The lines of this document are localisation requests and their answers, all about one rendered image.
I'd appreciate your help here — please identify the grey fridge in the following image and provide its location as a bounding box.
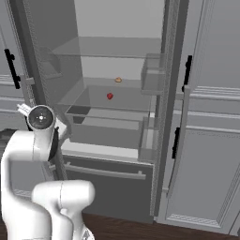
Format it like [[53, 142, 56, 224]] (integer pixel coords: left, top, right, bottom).
[[27, 0, 168, 225]]

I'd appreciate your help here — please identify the grey fridge door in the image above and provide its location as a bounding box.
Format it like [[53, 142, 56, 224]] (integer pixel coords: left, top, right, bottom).
[[8, 0, 83, 188], [149, 0, 191, 225]]

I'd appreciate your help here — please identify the pale grey freezer drawer handle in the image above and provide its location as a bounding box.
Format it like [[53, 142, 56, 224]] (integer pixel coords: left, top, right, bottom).
[[64, 161, 147, 181]]

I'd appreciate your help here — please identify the dark grey freezer drawer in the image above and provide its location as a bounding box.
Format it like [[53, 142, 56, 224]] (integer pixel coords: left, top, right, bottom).
[[60, 154, 156, 225]]

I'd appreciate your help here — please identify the clear fridge crisper drawer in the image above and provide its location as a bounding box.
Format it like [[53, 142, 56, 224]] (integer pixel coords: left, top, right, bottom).
[[65, 105, 152, 152]]

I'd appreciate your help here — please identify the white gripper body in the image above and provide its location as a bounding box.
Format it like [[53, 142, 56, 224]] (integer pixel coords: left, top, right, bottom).
[[16, 103, 33, 115]]

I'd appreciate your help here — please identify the black cupboard handle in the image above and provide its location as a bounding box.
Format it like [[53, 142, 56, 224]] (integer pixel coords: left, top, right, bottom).
[[172, 127, 182, 160], [3, 48, 22, 90], [181, 54, 194, 94]]

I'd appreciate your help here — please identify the glass fridge shelf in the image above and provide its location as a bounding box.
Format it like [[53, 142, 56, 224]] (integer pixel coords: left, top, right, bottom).
[[51, 36, 163, 60], [57, 77, 158, 113]]

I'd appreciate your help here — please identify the clear fridge door bin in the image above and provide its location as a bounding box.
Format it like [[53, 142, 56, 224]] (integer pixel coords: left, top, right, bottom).
[[138, 115, 159, 164], [140, 52, 166, 96], [37, 46, 64, 80]]

